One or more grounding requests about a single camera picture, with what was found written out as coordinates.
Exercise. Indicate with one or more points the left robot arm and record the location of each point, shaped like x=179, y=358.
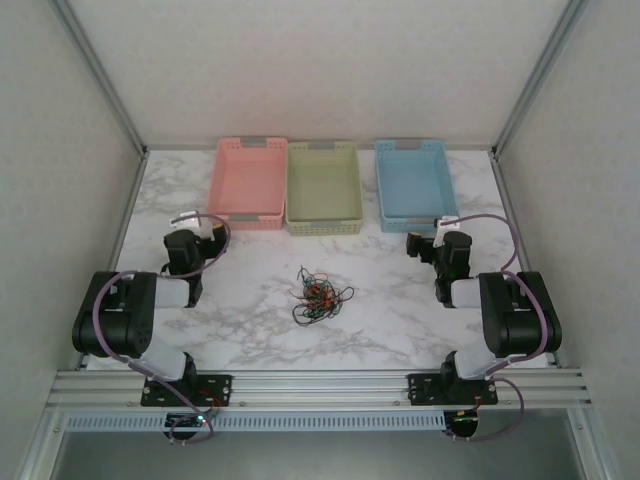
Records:
x=115, y=320

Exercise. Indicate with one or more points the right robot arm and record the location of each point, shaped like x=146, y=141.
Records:
x=520, y=325

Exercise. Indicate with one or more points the pink plastic basket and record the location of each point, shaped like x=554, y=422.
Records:
x=247, y=185

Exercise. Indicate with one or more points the blue plastic basket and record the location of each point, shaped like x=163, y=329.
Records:
x=415, y=185

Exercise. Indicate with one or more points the green plastic basket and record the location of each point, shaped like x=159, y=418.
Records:
x=324, y=190

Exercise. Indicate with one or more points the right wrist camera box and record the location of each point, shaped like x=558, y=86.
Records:
x=440, y=235

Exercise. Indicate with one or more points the aluminium table side rail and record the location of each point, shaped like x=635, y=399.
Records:
x=129, y=200
x=510, y=200

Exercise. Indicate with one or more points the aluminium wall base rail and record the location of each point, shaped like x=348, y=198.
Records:
x=180, y=148

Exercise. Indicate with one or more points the aluminium mounting rail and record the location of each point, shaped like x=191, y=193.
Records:
x=320, y=390

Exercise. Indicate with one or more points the aluminium frame post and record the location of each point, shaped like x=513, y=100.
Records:
x=540, y=75
x=102, y=75

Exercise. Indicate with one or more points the aluminium frame leg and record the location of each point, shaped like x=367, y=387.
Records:
x=592, y=445
x=42, y=445

